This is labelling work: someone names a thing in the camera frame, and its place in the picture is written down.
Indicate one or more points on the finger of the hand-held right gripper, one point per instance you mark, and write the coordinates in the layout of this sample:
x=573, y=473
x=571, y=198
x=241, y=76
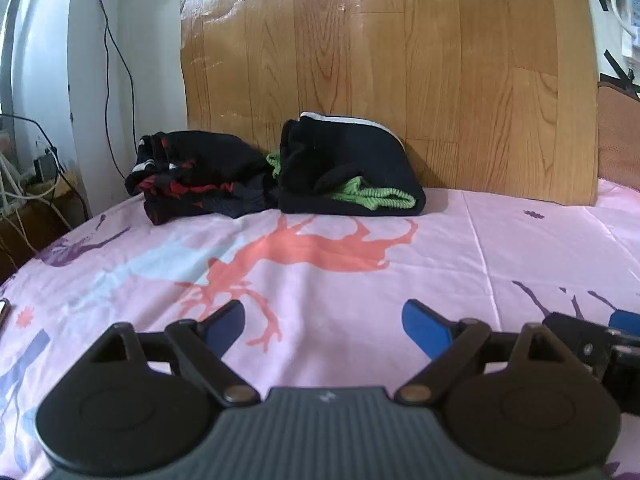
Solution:
x=575, y=332
x=626, y=320

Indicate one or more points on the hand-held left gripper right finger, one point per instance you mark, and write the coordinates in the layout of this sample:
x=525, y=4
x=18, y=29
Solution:
x=424, y=330

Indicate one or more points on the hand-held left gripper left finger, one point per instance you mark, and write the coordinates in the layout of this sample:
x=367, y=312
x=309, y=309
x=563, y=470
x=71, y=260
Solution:
x=226, y=327

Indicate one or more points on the green and navy knit sweater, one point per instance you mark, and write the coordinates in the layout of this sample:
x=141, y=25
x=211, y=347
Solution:
x=350, y=160

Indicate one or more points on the pink printed bedsheet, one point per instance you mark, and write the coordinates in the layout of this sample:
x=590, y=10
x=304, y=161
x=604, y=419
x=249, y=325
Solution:
x=450, y=260

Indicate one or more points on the black and red folded garment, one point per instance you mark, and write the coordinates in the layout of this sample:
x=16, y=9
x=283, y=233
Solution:
x=200, y=175

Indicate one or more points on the brown cushion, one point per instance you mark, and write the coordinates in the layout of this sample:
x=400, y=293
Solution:
x=620, y=140

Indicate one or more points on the wooden side table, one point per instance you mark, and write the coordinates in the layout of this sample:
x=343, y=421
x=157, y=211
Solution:
x=30, y=230

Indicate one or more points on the black power adapter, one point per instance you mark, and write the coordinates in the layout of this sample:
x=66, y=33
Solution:
x=45, y=169

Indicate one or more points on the wooden headboard panel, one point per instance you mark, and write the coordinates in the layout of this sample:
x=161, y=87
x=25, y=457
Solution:
x=390, y=60

